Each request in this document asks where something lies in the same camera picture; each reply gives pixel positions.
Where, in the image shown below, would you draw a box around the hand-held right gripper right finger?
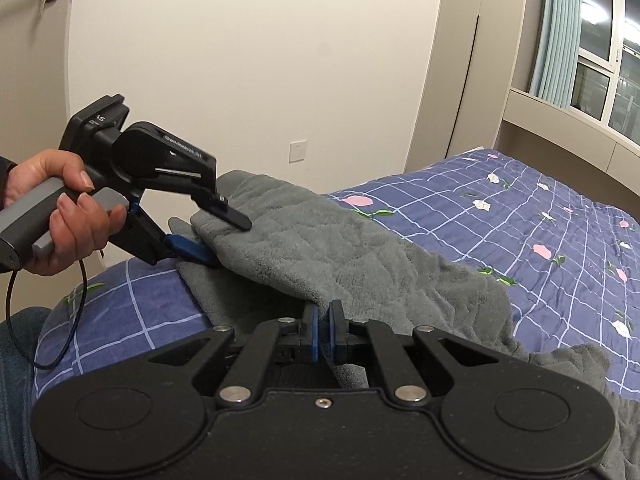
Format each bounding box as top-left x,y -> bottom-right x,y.
327,300 -> 502,409

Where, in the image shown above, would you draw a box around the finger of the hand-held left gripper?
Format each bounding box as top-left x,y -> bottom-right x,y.
190,180 -> 253,232
106,205 -> 220,268

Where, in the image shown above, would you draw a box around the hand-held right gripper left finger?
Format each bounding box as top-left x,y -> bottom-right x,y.
147,305 -> 321,409

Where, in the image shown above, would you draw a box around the grey fleece pants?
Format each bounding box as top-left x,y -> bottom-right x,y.
167,170 -> 640,480

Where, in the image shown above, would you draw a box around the person's left forearm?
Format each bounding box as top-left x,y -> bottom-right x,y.
0,156 -> 19,207

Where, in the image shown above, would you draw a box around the person's left hand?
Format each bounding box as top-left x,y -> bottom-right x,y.
2,150 -> 129,277

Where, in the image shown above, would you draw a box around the beige door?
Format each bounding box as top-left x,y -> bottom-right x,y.
0,0 -> 77,173

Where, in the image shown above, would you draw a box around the blue checked floral quilt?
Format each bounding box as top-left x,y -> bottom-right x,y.
32,147 -> 640,403

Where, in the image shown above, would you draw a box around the person's leg in jeans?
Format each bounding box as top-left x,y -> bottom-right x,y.
0,306 -> 51,480

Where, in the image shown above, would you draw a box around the beige wardrobe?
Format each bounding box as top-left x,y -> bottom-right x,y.
421,0 -> 551,172

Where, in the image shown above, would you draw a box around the beige window seat cabinet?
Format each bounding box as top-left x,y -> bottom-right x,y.
499,87 -> 640,182

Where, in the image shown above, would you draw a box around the light blue curtain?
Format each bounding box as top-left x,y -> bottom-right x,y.
529,0 -> 587,109

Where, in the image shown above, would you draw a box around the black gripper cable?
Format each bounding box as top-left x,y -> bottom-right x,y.
5,255 -> 89,372

